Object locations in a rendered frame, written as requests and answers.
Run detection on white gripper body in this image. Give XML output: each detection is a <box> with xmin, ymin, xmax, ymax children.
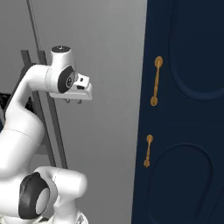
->
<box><xmin>48</xmin><ymin>82</ymin><xmax>94</xmax><ymax>102</ymax></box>

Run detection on wide grey fridge door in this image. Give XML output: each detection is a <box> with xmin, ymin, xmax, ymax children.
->
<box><xmin>30</xmin><ymin>0</ymin><xmax>149</xmax><ymax>224</ymax></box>

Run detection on narrow grey fridge door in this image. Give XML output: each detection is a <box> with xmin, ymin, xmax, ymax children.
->
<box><xmin>0</xmin><ymin>0</ymin><xmax>56</xmax><ymax>169</ymax></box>

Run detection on tall navy cupboard door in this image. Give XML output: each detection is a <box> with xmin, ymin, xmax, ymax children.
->
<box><xmin>138</xmin><ymin>0</ymin><xmax>224</xmax><ymax>125</ymax></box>

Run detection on short navy cupboard door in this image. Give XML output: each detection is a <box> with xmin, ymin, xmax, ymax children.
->
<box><xmin>130</xmin><ymin>118</ymin><xmax>224</xmax><ymax>224</ymax></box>

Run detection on dark grey fridge door handle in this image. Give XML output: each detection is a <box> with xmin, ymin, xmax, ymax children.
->
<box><xmin>37</xmin><ymin>50</ymin><xmax>69</xmax><ymax>170</ymax></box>
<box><xmin>20</xmin><ymin>49</ymin><xmax>57</xmax><ymax>168</ymax></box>

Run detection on long gold cupboard handle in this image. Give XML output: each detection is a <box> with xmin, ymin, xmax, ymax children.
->
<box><xmin>150</xmin><ymin>55</ymin><xmax>165</xmax><ymax>108</ymax></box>

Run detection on short gold cupboard handle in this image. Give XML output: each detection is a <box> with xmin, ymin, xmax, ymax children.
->
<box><xmin>143</xmin><ymin>134</ymin><xmax>154</xmax><ymax>169</ymax></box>

